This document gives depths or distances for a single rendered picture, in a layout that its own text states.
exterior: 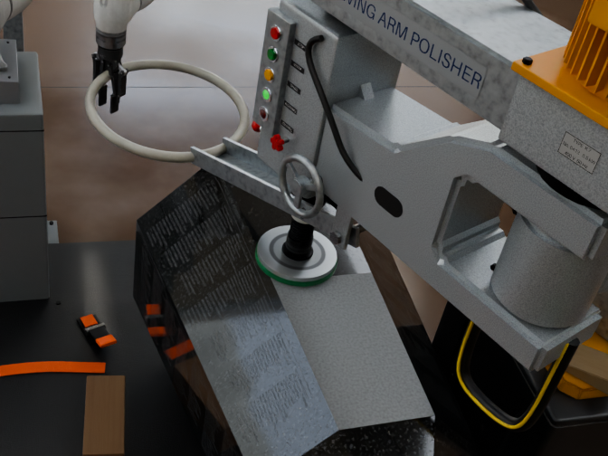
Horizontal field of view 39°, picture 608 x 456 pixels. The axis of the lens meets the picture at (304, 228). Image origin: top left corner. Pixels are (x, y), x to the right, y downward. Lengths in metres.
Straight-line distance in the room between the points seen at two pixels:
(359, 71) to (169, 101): 2.61
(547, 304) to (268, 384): 0.76
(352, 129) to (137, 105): 2.63
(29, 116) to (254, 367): 1.12
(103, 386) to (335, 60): 1.43
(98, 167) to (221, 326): 1.78
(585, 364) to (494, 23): 1.00
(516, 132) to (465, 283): 0.37
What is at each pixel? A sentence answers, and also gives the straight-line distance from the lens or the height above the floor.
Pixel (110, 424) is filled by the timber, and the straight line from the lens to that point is 2.71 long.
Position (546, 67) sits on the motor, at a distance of 1.44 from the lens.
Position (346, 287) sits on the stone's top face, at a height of 0.80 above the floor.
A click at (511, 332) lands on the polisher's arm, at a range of 1.66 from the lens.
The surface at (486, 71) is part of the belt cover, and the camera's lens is 1.51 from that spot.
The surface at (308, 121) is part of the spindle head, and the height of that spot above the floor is 1.30.
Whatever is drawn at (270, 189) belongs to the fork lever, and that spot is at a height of 1.00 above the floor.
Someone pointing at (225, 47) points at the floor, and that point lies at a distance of 4.96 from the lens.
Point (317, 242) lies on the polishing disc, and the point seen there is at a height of 0.83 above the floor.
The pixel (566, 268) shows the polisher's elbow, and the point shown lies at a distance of 1.56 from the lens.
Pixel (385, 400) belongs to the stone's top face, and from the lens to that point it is 2.00.
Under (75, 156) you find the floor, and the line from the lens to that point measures 3.96.
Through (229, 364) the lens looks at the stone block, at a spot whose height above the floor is 0.67.
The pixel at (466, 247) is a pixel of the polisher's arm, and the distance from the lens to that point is 1.76.
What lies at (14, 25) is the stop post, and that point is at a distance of 3.86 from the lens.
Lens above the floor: 2.29
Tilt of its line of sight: 38 degrees down
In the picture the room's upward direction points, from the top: 12 degrees clockwise
